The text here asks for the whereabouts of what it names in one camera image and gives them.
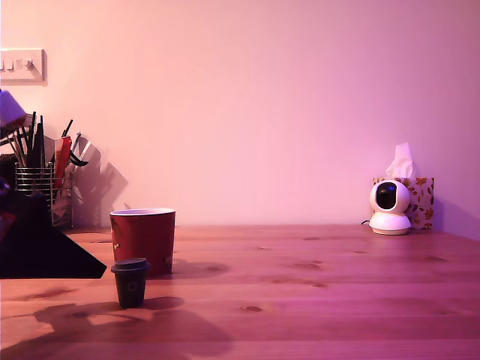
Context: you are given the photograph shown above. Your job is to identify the small white round camera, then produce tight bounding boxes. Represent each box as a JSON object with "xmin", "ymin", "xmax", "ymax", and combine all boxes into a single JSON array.
[{"xmin": 369, "ymin": 178, "xmax": 413, "ymax": 236}]

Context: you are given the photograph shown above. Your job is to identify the black spatula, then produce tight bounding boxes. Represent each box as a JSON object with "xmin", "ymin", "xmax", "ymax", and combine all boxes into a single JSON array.
[{"xmin": 28, "ymin": 111, "xmax": 48, "ymax": 169}]

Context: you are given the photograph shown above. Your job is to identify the red coffee mug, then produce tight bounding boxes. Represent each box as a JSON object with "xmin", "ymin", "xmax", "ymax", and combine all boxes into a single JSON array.
[{"xmin": 109, "ymin": 208, "xmax": 176, "ymax": 279}]

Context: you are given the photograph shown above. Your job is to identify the dark basket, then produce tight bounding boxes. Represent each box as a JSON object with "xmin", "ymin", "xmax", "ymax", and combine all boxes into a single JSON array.
[{"xmin": 0, "ymin": 153, "xmax": 18, "ymax": 192}]

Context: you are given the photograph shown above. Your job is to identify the red handled utensil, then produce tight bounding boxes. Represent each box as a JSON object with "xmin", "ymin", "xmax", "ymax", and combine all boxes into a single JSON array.
[{"xmin": 55, "ymin": 136, "xmax": 74, "ymax": 188}]

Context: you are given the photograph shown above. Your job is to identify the chrome wire utensil rack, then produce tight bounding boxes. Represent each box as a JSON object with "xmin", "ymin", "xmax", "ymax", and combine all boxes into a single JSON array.
[{"xmin": 14, "ymin": 160, "xmax": 75, "ymax": 230}]

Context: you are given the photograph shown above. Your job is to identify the white wall switch plate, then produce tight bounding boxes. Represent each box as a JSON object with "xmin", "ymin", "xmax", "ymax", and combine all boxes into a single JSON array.
[{"xmin": 0, "ymin": 49, "xmax": 49, "ymax": 88}]

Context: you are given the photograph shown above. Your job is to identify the silver tongs with black tips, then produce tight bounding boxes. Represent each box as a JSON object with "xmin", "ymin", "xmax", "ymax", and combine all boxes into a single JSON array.
[{"xmin": 69, "ymin": 130, "xmax": 90, "ymax": 168}]

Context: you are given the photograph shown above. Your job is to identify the dark grey coffee capsule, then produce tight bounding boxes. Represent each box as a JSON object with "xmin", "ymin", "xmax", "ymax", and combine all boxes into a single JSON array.
[{"xmin": 110, "ymin": 257, "xmax": 152, "ymax": 310}]

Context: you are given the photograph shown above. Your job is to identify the leaf print tissue box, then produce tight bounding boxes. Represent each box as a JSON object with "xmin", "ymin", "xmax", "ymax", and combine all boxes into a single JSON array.
[{"xmin": 372, "ymin": 176, "xmax": 436, "ymax": 231}]

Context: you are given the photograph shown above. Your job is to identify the white tissue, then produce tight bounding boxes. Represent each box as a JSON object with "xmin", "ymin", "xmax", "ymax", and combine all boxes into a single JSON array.
[{"xmin": 385, "ymin": 142, "xmax": 416, "ymax": 179}]

